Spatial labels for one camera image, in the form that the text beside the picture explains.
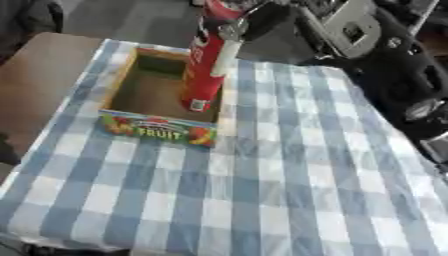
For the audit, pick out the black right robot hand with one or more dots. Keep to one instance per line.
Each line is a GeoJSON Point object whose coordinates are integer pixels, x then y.
{"type": "Point", "coordinates": [274, 36]}

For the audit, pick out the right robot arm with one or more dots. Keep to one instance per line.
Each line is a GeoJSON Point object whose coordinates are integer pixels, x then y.
{"type": "Point", "coordinates": [402, 76]}

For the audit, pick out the cardboard box with fruit print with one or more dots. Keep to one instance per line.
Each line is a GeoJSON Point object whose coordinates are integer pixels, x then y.
{"type": "Point", "coordinates": [156, 130]}

